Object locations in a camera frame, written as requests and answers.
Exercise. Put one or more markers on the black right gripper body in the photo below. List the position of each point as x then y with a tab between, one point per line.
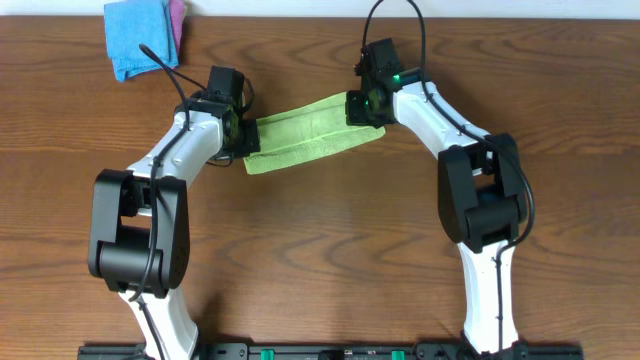
356	108

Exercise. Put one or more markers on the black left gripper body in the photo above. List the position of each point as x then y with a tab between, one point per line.
249	138

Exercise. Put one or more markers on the green microfiber cloth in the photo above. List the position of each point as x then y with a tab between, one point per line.
306	134

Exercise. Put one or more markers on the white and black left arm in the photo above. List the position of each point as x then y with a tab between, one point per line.
140	233

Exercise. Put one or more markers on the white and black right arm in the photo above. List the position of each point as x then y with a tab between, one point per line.
480	194

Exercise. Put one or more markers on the pink folded cloth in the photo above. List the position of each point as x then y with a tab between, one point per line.
177	11

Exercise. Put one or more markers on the blue folded cloth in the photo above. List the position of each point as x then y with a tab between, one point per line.
131	23

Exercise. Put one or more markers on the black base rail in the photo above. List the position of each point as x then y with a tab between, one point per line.
420	351

